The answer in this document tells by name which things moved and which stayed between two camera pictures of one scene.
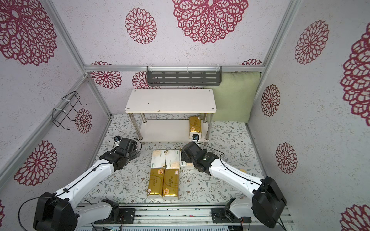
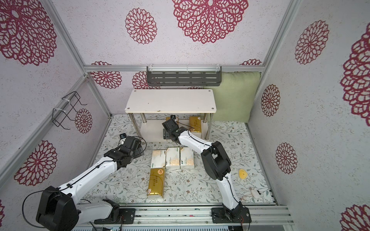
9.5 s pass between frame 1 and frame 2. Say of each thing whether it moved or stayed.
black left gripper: stayed
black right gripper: moved
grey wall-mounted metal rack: stayed
